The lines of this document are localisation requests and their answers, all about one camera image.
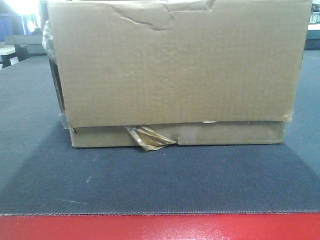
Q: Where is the brown cardboard carton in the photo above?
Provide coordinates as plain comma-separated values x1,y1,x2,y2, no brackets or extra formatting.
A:
47,0,312,151

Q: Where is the dark conveyor belt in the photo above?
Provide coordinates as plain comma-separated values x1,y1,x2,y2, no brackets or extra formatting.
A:
0,50,320,216

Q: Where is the red conveyor edge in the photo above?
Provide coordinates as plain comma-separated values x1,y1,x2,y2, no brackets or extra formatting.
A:
0,213,320,240

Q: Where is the background table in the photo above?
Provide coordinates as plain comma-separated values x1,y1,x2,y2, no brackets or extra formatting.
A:
0,35,47,68

